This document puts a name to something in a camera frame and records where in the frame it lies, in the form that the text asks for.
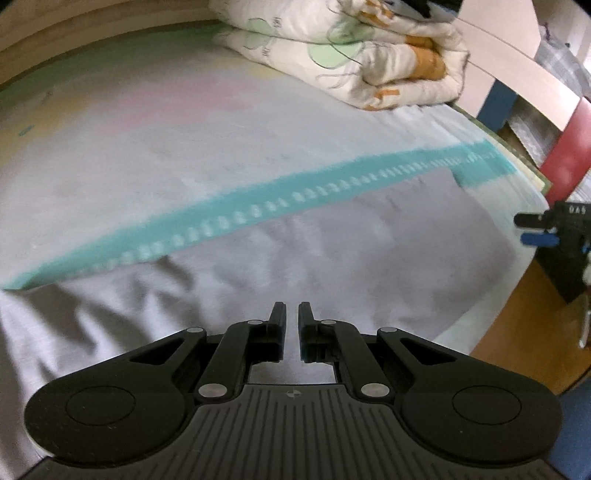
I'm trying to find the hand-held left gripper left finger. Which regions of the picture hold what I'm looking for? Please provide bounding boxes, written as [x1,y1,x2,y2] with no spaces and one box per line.
[124,301,288,401]

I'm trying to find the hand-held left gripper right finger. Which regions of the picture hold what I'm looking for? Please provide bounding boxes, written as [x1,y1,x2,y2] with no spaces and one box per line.
[298,301,462,400]

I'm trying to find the green bed mat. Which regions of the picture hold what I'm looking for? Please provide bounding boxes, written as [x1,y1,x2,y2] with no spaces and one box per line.
[452,102,553,195]

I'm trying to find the colourful wooden shelf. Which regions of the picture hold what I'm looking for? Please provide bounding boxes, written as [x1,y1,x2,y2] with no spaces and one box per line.
[457,0,591,204]

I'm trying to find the person's blue-clad leg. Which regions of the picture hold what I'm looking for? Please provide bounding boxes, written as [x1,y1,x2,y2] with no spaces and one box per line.
[551,383,591,480]

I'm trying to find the pastel printed bed sheet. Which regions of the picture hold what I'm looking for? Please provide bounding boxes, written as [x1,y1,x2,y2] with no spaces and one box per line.
[0,21,552,352]

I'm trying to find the folded floral quilt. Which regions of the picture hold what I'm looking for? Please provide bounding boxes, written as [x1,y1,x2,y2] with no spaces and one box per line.
[210,0,469,112]

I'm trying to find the cream wooden bed headboard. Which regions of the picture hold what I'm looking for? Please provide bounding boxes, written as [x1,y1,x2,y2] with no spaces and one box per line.
[0,0,222,88]

